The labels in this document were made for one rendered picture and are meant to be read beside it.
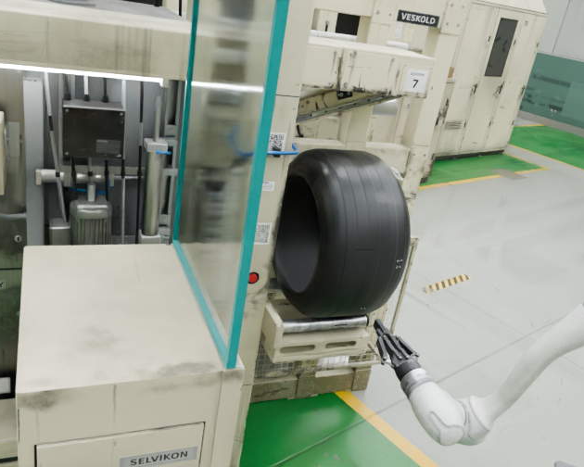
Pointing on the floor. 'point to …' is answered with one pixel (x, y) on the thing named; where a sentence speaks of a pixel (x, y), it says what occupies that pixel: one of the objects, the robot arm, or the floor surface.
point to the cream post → (272, 200)
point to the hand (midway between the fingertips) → (380, 329)
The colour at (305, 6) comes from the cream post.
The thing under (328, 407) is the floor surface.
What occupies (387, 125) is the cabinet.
